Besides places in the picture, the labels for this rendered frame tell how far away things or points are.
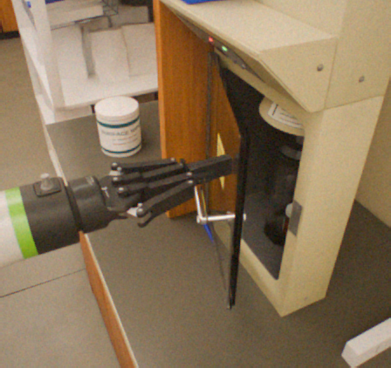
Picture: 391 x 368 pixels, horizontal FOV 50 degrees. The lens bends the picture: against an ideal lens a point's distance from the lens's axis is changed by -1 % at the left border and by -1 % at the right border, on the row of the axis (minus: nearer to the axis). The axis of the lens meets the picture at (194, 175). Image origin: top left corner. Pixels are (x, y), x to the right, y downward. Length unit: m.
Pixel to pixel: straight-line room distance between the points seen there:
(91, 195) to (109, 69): 1.33
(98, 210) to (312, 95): 0.31
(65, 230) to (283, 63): 0.33
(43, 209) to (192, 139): 0.52
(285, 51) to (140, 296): 0.61
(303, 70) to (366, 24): 0.10
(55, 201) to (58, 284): 1.72
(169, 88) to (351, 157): 0.40
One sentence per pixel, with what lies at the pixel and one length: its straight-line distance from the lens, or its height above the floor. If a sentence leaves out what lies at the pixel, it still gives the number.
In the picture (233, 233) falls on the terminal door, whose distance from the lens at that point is 0.68.
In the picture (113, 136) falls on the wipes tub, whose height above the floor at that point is 1.02.
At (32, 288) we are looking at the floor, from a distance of 2.28.
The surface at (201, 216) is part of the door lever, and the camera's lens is 0.70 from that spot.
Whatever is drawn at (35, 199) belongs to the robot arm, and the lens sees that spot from 0.54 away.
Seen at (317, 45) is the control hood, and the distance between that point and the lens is 0.54.
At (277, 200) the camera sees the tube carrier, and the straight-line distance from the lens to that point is 0.86.
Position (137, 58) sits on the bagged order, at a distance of 1.89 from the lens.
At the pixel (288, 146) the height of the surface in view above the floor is 1.25.
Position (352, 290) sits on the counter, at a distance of 0.99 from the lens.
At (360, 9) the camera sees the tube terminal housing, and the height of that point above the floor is 1.54.
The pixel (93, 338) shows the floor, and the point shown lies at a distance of 2.03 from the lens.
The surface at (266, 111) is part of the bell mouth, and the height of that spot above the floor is 1.33.
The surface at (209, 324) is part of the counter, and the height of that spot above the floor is 0.94.
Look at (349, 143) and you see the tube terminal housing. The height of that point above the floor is 1.34.
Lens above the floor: 1.68
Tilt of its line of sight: 37 degrees down
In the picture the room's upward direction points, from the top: straight up
